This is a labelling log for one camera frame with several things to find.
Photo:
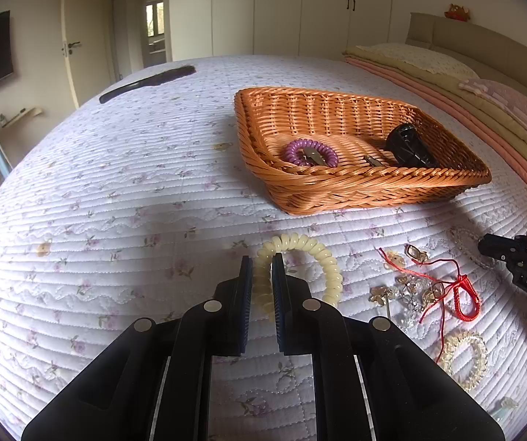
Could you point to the white wardrobe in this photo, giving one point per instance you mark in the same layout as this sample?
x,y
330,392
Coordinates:
x,y
281,9

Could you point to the beige and pink folded blanket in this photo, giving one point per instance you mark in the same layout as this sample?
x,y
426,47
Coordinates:
x,y
483,110

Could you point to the white floral pillow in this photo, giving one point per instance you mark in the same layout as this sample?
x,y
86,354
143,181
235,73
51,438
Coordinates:
x,y
419,57

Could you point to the orange wicker basket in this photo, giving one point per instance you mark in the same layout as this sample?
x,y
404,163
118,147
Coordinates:
x,y
336,119

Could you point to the floral quilted bedspread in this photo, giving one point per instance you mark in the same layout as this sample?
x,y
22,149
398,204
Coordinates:
x,y
130,193

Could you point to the beige bed headboard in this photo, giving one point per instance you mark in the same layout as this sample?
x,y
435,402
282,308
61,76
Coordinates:
x,y
483,39

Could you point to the metal hair clip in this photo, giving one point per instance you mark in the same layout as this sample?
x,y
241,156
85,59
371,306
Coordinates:
x,y
313,158
373,161

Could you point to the crystal and gold jewelry cluster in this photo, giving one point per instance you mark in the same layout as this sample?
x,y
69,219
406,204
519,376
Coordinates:
x,y
412,291

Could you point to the peach charm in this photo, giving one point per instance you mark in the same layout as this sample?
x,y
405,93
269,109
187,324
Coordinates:
x,y
394,259

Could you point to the wooden wall shelf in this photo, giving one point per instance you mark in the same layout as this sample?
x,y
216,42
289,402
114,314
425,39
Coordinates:
x,y
22,117

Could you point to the gold rectangular earring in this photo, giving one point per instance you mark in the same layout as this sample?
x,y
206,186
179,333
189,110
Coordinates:
x,y
414,251

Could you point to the gold flower hair pin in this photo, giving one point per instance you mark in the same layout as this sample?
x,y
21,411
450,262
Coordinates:
x,y
380,294

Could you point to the dark cloth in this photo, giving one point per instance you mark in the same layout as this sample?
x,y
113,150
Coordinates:
x,y
153,80

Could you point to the pale green hair clip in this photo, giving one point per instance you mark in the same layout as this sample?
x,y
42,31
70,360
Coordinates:
x,y
504,408

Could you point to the white door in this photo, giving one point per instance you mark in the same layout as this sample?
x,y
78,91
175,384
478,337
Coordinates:
x,y
89,32

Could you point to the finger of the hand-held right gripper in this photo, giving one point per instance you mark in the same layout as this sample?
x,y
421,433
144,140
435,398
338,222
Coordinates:
x,y
497,247

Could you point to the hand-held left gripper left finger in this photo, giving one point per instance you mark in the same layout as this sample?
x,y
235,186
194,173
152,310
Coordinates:
x,y
246,305

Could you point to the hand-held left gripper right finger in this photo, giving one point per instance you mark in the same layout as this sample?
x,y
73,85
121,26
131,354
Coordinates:
x,y
278,305

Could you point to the orange plush toy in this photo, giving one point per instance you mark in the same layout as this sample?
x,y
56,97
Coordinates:
x,y
457,12

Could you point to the pink patterned pillow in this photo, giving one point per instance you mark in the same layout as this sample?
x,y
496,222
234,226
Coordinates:
x,y
506,96

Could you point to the black hair claw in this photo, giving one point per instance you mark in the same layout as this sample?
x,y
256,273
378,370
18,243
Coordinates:
x,y
408,147

